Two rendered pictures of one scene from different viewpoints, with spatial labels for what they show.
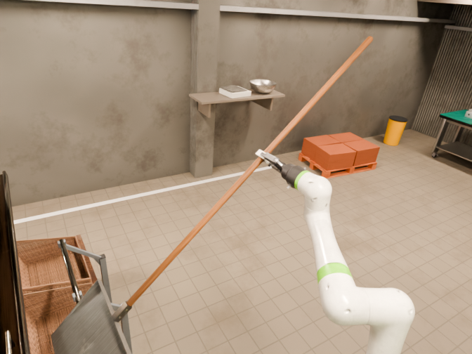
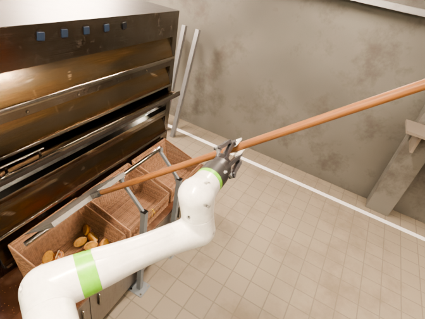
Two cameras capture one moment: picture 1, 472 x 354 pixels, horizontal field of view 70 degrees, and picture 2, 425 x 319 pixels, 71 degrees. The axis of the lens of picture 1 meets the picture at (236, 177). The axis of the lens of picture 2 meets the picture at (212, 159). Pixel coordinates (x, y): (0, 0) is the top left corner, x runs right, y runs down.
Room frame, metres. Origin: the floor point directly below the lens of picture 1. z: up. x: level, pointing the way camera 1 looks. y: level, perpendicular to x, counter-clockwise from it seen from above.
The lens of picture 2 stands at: (0.80, -0.89, 2.54)
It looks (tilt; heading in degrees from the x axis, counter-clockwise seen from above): 34 degrees down; 55
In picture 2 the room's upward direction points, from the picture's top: 12 degrees clockwise
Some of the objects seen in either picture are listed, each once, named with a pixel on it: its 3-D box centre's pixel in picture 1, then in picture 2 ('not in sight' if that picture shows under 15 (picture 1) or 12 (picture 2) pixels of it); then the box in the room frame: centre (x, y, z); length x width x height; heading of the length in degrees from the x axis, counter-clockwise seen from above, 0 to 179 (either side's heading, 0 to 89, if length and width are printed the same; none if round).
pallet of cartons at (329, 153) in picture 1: (338, 153); not in sight; (5.60, -1.82, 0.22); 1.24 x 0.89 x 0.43; 124
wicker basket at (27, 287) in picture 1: (49, 267); (167, 168); (1.83, 1.34, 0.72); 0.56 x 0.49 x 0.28; 35
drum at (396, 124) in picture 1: (394, 130); not in sight; (6.93, -3.30, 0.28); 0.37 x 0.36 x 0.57; 123
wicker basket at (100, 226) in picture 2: not in sight; (72, 246); (0.86, 0.65, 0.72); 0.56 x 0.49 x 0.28; 36
